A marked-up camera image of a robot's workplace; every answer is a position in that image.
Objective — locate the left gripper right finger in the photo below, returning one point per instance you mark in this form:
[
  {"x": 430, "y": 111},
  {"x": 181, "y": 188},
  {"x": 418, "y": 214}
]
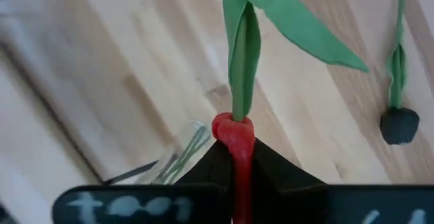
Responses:
[{"x": 278, "y": 173}]

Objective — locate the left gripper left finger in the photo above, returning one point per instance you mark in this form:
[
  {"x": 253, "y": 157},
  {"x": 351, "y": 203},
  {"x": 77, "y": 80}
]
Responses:
[{"x": 210, "y": 169}]

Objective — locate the clear glass vase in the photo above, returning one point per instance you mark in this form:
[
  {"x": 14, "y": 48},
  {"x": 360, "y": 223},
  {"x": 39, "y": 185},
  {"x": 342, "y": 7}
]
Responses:
[{"x": 195, "y": 129}]

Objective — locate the black tulip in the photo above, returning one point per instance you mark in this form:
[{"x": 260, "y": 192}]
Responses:
[{"x": 400, "y": 125}]

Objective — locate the wooden shelf black legs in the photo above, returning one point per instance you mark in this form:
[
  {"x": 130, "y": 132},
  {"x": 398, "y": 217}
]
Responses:
[{"x": 34, "y": 149}]

